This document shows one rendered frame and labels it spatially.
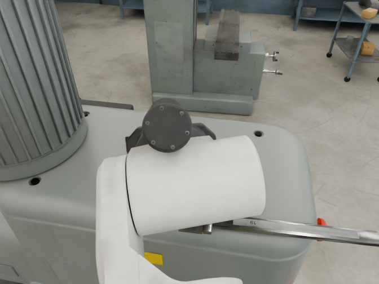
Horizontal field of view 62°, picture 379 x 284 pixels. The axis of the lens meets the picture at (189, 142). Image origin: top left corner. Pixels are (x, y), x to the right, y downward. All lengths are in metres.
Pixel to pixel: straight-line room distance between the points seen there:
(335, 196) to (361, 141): 0.94
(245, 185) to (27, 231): 0.39
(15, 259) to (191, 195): 0.53
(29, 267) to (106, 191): 0.51
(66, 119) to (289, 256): 0.36
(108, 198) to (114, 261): 0.04
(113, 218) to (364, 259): 2.72
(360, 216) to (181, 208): 2.94
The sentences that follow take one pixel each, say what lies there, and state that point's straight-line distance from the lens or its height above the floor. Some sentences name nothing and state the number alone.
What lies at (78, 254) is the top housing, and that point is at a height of 1.78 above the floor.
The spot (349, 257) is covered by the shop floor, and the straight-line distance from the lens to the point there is 2.84.
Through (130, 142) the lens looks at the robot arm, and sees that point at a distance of 0.43.
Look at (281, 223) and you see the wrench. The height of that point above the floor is 1.90.
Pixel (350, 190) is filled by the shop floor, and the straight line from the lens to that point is 3.31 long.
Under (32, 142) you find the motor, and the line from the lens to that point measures 0.49.
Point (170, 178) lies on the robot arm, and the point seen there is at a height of 2.07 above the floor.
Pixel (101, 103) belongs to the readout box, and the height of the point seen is 1.72.
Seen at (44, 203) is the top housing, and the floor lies 1.89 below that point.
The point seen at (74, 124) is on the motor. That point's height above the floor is 1.94.
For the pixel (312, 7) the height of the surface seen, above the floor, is 0.40.
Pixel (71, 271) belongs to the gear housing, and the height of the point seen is 1.70.
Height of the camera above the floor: 2.23
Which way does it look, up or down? 40 degrees down
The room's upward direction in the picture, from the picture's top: straight up
